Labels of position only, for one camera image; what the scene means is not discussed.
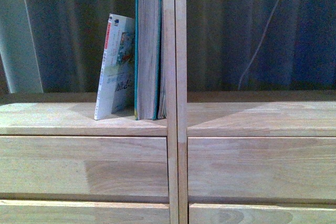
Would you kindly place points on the lower right wooden drawer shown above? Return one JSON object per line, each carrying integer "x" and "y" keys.
{"x": 227, "y": 213}

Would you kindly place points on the wooden drawer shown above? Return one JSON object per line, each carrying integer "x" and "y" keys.
{"x": 227, "y": 213}
{"x": 84, "y": 168}
{"x": 34, "y": 211}
{"x": 261, "y": 168}

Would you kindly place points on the white illustrated paperback book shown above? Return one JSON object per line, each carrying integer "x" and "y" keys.
{"x": 116, "y": 82}

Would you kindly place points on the upper right wooden drawer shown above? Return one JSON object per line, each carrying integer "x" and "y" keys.
{"x": 261, "y": 168}

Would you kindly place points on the thin book beside divider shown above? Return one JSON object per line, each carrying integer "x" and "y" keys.
{"x": 162, "y": 95}

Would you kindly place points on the upper left wooden drawer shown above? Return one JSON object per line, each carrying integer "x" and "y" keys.
{"x": 84, "y": 168}

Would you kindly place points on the wooden bookshelf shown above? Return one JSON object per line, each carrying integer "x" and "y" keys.
{"x": 191, "y": 114}

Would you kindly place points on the dark curtain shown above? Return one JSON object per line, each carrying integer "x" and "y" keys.
{"x": 57, "y": 45}

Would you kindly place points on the teal hardcover book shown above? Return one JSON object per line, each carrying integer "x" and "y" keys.
{"x": 148, "y": 15}

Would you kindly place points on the lower left wooden drawer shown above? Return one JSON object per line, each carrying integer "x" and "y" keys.
{"x": 34, "y": 211}

